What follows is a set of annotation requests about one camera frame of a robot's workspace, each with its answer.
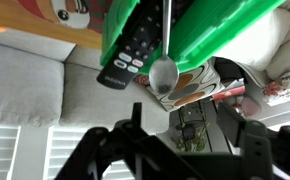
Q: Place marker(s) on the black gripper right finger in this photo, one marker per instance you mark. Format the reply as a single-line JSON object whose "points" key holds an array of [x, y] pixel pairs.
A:
{"points": [[256, 150]]}

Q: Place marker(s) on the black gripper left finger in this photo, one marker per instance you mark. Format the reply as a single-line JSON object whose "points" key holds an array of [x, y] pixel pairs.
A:
{"points": [[141, 143]]}

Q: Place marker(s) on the metal spoon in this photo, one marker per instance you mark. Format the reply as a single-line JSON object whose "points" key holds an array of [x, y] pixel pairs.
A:
{"points": [[164, 75]]}

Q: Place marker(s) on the green plastic storage box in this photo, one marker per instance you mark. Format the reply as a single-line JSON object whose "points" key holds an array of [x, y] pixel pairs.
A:
{"points": [[211, 30]]}

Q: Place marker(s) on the green potted plant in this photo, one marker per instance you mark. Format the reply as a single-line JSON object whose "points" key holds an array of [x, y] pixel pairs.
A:
{"points": [[191, 136]]}

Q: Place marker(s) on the grey sofa seat cushion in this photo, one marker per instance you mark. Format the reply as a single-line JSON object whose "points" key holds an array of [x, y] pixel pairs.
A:
{"points": [[21, 83], [101, 106]]}

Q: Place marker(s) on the red book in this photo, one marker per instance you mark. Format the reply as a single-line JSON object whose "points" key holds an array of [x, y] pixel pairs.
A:
{"points": [[230, 92]]}

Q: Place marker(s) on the floral throw pillow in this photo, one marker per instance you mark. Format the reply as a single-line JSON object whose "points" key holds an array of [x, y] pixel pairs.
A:
{"points": [[288, 85]]}

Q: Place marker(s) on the oval patterned throw pillow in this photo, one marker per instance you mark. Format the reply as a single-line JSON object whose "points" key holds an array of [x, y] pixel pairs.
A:
{"points": [[193, 88]]}

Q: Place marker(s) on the white window shutter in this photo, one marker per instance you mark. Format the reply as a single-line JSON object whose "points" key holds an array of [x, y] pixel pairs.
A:
{"points": [[0, 153], [65, 150]]}

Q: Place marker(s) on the black tv remote control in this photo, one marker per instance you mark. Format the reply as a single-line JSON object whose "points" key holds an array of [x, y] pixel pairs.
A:
{"points": [[131, 50]]}

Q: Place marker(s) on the white throw pillow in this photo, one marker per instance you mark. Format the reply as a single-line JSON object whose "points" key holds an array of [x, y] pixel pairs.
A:
{"points": [[261, 40]]}

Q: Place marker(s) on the snowman sticker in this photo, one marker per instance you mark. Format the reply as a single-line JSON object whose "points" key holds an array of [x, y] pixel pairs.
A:
{"points": [[75, 16]]}

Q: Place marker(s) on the red christmas sticker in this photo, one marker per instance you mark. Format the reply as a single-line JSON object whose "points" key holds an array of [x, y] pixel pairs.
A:
{"points": [[38, 8]]}

